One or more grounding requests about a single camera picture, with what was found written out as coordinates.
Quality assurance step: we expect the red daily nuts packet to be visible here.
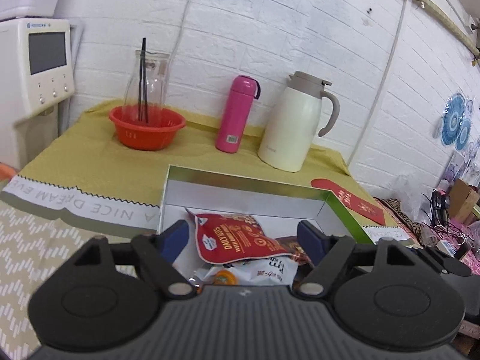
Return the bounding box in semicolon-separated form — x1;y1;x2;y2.
186;209;292;265

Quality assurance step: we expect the orange fruit snack packet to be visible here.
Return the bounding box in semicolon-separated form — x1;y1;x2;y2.
212;270;239;285

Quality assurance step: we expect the white power strip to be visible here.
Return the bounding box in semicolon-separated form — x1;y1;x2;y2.
436;240;456;257

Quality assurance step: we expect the clear plastic bag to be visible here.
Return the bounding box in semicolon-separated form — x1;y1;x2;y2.
391;173;430;224

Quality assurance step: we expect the white black text packet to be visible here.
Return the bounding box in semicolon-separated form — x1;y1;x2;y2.
193;256;299;286

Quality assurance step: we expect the yellow green tablecloth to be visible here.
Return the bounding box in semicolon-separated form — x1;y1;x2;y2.
0;98;413;360

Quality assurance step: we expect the cardboard box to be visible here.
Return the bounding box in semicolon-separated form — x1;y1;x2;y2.
448;179;479;223

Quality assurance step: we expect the green snack box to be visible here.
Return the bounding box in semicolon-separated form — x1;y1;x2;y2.
156;164;376;290

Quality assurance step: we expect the orange plastic basket bowl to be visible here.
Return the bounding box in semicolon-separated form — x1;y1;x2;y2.
108;106;186;151

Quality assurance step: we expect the cream thermal jug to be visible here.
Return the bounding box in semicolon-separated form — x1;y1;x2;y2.
258;71;340;172

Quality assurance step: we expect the blue paper fan decoration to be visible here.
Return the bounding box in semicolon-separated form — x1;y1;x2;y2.
433;93;473;151

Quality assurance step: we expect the pink thermos bottle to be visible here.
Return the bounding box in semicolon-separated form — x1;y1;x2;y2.
216;76;261;154

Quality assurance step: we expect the white water dispenser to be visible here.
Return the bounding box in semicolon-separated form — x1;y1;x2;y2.
1;18;75;169

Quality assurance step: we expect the clear glass carafe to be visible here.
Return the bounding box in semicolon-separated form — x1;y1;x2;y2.
122;49;170;121

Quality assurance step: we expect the white wall cable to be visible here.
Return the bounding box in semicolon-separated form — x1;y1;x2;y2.
346;0;412;166

